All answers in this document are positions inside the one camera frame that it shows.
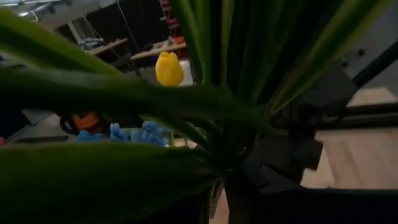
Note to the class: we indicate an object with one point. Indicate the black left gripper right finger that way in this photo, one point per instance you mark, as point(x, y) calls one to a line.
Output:
point(295, 208)

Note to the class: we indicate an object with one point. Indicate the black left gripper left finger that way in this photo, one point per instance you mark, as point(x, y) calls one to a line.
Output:
point(186, 211)

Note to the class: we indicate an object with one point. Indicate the blue artificial flower bunch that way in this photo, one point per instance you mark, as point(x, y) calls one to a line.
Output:
point(124, 96)

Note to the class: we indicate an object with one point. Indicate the yellow artificial tulip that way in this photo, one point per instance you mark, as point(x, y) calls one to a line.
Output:
point(169, 68)

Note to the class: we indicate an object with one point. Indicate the orange-red fabric panel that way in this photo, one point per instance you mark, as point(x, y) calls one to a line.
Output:
point(87, 121)

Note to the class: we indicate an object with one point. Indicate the wooden workbench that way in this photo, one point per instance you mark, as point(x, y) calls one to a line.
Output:
point(146, 53)
point(109, 46)

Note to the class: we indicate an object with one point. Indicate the red metal rack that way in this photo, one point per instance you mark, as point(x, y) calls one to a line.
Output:
point(171, 21)

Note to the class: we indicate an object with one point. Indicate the black aluminium table frame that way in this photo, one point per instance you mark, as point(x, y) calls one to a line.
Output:
point(367, 119)

